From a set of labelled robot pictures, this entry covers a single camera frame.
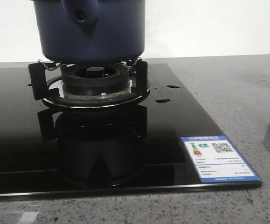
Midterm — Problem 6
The right black gas burner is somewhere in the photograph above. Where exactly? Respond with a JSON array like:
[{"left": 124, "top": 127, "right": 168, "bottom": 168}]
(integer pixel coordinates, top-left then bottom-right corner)
[{"left": 61, "top": 63, "right": 129, "bottom": 96}]

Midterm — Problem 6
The dark blue cooking pot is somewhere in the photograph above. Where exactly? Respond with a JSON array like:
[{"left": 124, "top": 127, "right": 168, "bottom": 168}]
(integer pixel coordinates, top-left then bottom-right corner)
[{"left": 33, "top": 0, "right": 145, "bottom": 64}]

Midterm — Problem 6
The blue energy label sticker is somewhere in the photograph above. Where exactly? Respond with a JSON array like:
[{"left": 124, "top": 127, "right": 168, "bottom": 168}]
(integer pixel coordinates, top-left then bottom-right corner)
[{"left": 181, "top": 135, "right": 261, "bottom": 183}]

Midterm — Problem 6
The right black pot support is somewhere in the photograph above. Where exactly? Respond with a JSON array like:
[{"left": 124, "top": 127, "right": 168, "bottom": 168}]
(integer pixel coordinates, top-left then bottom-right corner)
[{"left": 28, "top": 58, "right": 150, "bottom": 110}]

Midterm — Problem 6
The black glass gas stove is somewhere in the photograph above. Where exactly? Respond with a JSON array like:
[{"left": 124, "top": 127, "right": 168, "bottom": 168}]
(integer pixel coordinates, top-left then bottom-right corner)
[{"left": 0, "top": 64, "right": 262, "bottom": 198}]

